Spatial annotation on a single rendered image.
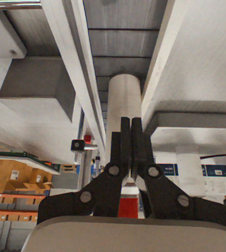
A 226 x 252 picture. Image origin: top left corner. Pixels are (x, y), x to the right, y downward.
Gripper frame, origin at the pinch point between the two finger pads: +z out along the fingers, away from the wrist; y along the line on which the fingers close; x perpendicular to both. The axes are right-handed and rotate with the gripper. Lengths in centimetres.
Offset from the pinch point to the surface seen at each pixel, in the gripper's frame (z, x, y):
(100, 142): 10.2, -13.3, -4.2
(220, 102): 24.9, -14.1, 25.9
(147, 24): 12.0, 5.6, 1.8
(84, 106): 5.5, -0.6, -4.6
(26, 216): 113, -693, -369
